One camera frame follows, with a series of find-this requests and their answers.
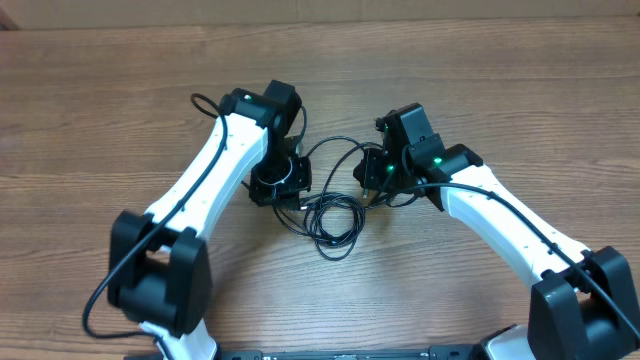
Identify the black USB cable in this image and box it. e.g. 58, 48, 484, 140
272, 192, 367, 262

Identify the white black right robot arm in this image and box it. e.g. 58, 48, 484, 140
354, 103, 639, 360

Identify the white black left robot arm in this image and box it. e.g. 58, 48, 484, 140
103, 80, 311, 359

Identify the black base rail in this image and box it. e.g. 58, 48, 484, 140
213, 344, 490, 360

